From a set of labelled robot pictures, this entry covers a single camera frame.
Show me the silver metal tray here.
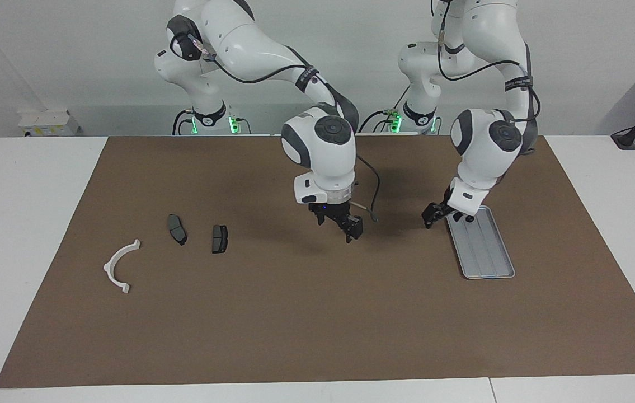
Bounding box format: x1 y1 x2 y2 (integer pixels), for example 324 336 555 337
444 205 516 280

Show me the brown table mat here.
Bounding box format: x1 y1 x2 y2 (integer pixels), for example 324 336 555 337
0 134 635 390

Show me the short dark brake pad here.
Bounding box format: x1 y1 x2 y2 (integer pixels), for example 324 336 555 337
211 224 229 255

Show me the long dark brake pad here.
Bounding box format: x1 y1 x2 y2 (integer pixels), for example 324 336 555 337
167 214 188 246

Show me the white power strip box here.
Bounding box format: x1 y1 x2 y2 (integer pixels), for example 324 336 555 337
18 109 80 137

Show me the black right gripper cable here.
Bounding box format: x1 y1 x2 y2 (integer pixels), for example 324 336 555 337
194 34 380 223

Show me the black left base cable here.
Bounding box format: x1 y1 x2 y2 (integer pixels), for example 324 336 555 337
358 84 412 134

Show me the black base cable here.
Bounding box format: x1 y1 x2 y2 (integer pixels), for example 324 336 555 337
358 84 412 134
172 109 195 136

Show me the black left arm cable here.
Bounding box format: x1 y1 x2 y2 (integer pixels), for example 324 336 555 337
438 0 542 124

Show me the black right base cable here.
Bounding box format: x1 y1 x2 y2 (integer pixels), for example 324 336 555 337
172 109 195 136

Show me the white curved plastic bracket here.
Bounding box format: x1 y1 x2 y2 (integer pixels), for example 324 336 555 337
103 239 142 295

